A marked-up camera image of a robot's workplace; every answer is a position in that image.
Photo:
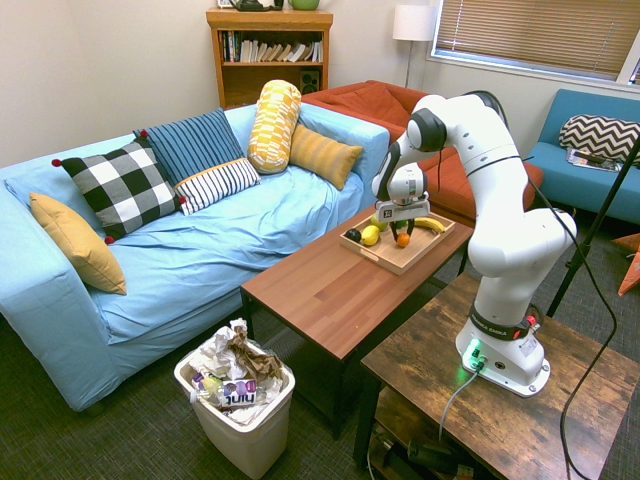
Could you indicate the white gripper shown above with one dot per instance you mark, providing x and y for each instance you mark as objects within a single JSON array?
[{"x": 405, "y": 207}]

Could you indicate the orange tangerine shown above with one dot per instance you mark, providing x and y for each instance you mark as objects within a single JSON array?
[{"x": 403, "y": 241}]

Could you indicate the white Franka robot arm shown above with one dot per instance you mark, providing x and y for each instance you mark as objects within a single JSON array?
[{"x": 500, "y": 240}]

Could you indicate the light wooden tray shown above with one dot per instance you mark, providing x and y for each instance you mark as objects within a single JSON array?
[{"x": 400, "y": 261}]

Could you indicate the green lime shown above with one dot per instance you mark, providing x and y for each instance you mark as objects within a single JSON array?
[{"x": 401, "y": 223}]

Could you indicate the green apple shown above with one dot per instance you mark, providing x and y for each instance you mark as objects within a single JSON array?
[{"x": 378, "y": 223}]

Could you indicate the yellow banana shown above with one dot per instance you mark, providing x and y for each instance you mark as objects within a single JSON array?
[{"x": 430, "y": 223}]

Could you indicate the yellow lemon squash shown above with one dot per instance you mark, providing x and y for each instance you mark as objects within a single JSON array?
[{"x": 370, "y": 235}]

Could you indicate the black avocado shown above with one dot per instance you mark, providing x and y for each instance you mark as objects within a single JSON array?
[{"x": 353, "y": 235}]

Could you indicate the reddish wooden coffee table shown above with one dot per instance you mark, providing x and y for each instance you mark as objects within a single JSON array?
[{"x": 340, "y": 295}]

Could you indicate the mustard striped pillow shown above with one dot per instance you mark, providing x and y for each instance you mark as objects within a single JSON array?
[{"x": 325, "y": 155}]

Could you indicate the yellow patterned bolster pillow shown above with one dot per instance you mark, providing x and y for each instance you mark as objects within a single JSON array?
[{"x": 272, "y": 125}]

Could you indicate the teal sofa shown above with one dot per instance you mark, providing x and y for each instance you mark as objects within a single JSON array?
[{"x": 560, "y": 170}]

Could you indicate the small black speaker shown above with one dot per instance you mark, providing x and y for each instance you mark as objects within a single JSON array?
[{"x": 310, "y": 81}]

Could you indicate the white navy striped pillow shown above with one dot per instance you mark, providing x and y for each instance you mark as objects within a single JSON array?
[{"x": 220, "y": 182}]

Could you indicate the magazine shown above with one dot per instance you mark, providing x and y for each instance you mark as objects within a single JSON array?
[{"x": 582, "y": 157}]

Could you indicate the wooden bookshelf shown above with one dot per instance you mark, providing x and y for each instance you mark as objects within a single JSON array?
[{"x": 270, "y": 80}]

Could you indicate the crumpled brown paper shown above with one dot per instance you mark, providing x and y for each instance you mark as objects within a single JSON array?
[{"x": 255, "y": 362}]

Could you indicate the light blue sofa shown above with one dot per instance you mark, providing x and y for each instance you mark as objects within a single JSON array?
[{"x": 200, "y": 250}]

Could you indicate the white floor lamp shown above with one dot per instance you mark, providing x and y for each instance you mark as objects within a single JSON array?
[{"x": 415, "y": 22}]

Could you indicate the black white chevron pillow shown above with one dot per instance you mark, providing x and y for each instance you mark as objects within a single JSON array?
[{"x": 600, "y": 135}]

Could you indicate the rustic dark wood robot table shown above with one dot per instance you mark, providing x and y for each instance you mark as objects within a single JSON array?
[{"x": 500, "y": 425}]

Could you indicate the row of books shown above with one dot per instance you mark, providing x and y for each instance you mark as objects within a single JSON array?
[{"x": 270, "y": 52}]

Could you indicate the blue striped pillow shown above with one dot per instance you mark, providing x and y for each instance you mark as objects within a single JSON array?
[{"x": 200, "y": 140}]

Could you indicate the crumpled white paper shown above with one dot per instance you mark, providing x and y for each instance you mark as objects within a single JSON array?
[{"x": 215, "y": 352}]

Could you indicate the black device under table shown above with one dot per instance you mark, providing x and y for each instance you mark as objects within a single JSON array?
[{"x": 430, "y": 454}]

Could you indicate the brown window blinds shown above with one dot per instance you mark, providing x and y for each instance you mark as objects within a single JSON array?
[{"x": 530, "y": 30}]

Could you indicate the green pot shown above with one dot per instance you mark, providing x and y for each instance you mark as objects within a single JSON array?
[{"x": 304, "y": 4}]

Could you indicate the cream plastic trash bin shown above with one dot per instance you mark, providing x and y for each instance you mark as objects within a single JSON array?
[{"x": 250, "y": 440}]

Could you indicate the black white checkered pillow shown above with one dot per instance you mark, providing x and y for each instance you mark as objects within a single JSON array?
[{"x": 125, "y": 185}]

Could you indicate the plain mustard pillow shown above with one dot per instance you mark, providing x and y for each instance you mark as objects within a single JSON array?
[{"x": 80, "y": 245}]

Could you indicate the black camera tripod stand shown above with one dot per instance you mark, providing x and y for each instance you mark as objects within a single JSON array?
[{"x": 580, "y": 250}]

